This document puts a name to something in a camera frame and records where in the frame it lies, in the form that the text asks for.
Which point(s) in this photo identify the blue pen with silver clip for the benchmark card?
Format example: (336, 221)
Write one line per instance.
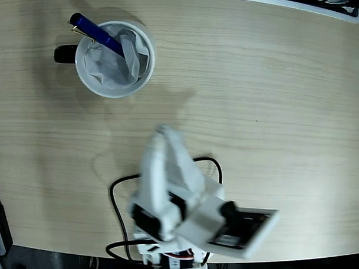
(94, 31)

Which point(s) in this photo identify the white camera mount with camera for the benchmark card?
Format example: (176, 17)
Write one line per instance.
(261, 231)

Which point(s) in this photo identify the crumpled white paper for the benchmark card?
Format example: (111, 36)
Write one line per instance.
(111, 73)

